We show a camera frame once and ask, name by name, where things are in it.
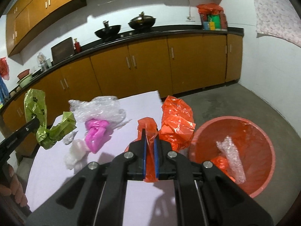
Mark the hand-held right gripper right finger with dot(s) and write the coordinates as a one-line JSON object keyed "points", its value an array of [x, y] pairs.
{"points": [[156, 160]]}

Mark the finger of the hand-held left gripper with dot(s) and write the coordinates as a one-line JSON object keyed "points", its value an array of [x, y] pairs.
{"points": [[25, 129]]}

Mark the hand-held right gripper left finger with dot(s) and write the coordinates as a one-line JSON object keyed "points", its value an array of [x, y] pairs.
{"points": [[144, 157]]}

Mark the olive paw print bag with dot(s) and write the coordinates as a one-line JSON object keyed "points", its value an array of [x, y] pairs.
{"points": [[55, 131]]}

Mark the orange plastic bag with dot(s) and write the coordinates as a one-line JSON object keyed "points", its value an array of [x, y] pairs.
{"points": [[3, 68], [178, 122], [221, 163]]}

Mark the clear bubble wrap sheet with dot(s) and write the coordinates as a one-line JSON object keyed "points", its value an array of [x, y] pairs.
{"points": [[231, 160]]}

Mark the red plastic trash bin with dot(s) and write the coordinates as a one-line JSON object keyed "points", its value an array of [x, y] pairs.
{"points": [[263, 183]]}

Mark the person's left hand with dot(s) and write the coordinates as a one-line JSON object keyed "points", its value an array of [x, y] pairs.
{"points": [[16, 186]]}

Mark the blue cloth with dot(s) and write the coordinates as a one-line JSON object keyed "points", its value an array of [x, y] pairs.
{"points": [[2, 90]]}

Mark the green plastic basin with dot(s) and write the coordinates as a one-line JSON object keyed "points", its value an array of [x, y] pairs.
{"points": [[25, 81]]}

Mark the pink plastic bag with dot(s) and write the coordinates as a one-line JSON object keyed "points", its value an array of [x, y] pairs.
{"points": [[96, 134]]}

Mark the red plastic basin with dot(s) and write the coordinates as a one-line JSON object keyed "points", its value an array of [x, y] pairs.
{"points": [[23, 73]]}

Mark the white plastic bag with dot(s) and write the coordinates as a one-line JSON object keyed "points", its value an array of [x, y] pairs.
{"points": [[76, 154]]}

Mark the hanging orange plastic bag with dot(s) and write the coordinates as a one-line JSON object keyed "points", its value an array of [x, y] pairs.
{"points": [[3, 68]]}

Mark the crumpled clear bubble wrap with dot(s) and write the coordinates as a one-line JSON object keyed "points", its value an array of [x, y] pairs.
{"points": [[98, 108]]}

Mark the clear glass jar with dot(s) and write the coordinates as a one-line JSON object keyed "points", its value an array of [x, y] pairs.
{"points": [[43, 62]]}

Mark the dark wooden cutting board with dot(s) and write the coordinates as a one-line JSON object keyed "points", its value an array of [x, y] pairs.
{"points": [[63, 50]]}

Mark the wooden base cabinets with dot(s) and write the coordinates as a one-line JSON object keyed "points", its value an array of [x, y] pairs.
{"points": [[150, 63]]}

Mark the small red bottle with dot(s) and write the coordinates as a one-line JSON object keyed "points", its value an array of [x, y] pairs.
{"points": [[77, 47]]}

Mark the built-in gas stove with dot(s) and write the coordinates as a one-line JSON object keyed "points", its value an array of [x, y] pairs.
{"points": [[131, 33]]}

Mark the open black wok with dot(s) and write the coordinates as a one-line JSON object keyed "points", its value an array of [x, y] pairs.
{"points": [[107, 31]]}

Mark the black kitchen countertop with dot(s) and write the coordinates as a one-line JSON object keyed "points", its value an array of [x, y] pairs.
{"points": [[176, 30]]}

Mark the black wok with lid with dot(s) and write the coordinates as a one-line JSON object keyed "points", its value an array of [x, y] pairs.
{"points": [[142, 22]]}

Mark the blue yellow box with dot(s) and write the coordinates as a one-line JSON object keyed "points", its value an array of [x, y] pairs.
{"points": [[208, 26]]}

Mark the orange bag over bottles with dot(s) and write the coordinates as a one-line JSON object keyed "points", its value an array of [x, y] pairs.
{"points": [[210, 9]]}

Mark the floral curtain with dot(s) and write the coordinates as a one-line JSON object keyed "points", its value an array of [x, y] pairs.
{"points": [[277, 9]]}

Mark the wooden wall cabinets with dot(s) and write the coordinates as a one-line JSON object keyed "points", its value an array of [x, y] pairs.
{"points": [[42, 9]]}

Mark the white wall socket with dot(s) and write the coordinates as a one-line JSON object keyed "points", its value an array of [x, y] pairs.
{"points": [[190, 18]]}

